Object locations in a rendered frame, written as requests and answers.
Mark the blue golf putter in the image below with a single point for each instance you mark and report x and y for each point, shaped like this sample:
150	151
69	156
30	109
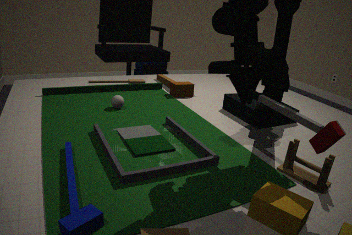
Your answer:
80	221

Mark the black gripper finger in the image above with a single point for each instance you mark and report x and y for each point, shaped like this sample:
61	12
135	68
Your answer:
252	84
240	82

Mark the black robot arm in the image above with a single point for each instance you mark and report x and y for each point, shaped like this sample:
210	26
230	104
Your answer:
239	18

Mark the grey ball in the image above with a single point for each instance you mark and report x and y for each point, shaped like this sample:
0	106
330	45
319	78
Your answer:
117	101

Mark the green mat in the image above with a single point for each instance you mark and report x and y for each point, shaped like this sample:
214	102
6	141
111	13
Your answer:
154	203

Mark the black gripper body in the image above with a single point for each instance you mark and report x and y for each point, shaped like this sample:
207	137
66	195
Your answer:
233	67

